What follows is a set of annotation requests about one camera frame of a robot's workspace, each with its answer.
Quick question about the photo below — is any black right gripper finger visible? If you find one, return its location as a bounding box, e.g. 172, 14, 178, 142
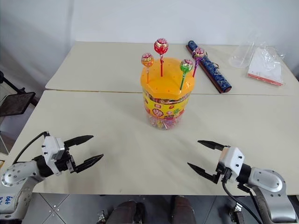
187, 162, 221, 185
197, 140, 228, 153

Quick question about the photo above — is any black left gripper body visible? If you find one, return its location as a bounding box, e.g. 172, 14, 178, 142
55, 144, 78, 175

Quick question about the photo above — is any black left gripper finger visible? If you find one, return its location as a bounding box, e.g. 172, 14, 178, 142
74, 154, 104, 174
64, 135, 94, 148

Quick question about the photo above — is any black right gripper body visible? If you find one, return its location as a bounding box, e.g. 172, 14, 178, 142
214, 147, 232, 185

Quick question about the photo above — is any lollipop jar with orange lid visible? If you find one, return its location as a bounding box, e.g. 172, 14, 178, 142
140, 56, 196, 131

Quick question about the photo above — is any green wrapped lollipop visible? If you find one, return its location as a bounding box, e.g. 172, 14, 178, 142
179, 58, 195, 91

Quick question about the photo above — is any purple wrapped lollipop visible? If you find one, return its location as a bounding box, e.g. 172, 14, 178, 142
191, 47, 206, 78

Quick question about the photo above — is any orange wrapped lollipop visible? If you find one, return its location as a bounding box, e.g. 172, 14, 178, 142
141, 52, 155, 84

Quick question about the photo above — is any red wrapped lollipop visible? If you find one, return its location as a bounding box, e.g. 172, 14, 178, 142
153, 38, 169, 78

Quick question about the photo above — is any metal clip fixture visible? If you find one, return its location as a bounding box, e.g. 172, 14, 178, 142
229, 202, 245, 224

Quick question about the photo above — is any dark rounded shape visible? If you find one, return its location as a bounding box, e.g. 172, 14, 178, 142
171, 195, 197, 224
108, 200, 146, 224

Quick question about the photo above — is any blue patterned rolled scroll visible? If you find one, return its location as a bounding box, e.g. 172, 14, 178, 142
185, 40, 233, 95

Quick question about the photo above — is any clear plastic cup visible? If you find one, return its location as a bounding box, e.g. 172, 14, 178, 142
228, 35, 256, 70

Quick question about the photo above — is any clear zip bag with paper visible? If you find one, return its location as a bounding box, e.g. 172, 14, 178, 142
246, 42, 286, 87

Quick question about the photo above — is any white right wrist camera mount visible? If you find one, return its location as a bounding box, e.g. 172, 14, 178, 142
219, 146, 246, 183

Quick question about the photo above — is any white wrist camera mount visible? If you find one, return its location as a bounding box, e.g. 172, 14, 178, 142
219, 146, 246, 183
41, 136, 65, 175

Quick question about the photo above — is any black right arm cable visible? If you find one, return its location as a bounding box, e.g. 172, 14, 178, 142
221, 172, 274, 224

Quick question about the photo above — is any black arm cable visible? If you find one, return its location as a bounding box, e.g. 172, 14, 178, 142
13, 131, 50, 164
221, 172, 274, 224

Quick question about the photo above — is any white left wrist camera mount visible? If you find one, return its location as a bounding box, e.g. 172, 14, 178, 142
41, 136, 65, 175

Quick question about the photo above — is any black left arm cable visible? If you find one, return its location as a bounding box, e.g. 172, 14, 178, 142
13, 131, 50, 164

